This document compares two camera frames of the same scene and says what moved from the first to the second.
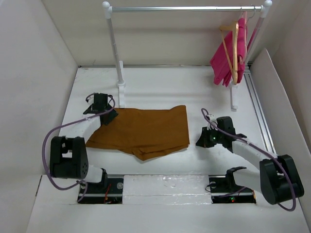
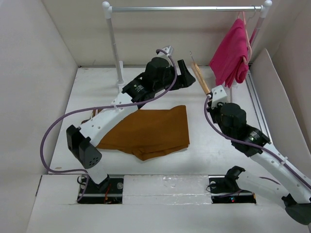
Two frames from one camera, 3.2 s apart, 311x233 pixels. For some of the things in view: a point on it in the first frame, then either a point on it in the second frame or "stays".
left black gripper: x=112 y=115 → x=184 y=79
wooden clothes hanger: x=234 y=28 → x=200 y=75
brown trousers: x=148 y=133 stays
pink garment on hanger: x=222 y=61 stays
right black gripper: x=203 y=141 → x=212 y=109
